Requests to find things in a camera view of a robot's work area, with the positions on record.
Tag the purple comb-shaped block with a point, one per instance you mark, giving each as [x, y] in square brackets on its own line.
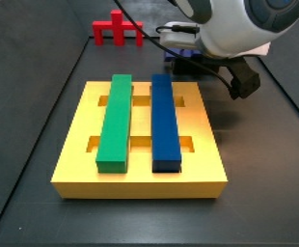
[170, 55]

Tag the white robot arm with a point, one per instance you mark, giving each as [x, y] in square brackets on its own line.
[230, 28]

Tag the yellow slotted board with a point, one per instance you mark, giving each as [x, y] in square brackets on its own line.
[202, 178]

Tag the blue rectangular bar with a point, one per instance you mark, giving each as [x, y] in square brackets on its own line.
[166, 146]

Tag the green rectangular bar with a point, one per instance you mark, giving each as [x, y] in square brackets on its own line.
[114, 144]

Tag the red comb-shaped block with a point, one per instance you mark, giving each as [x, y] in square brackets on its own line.
[118, 26]

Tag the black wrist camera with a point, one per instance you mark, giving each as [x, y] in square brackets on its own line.
[246, 81]

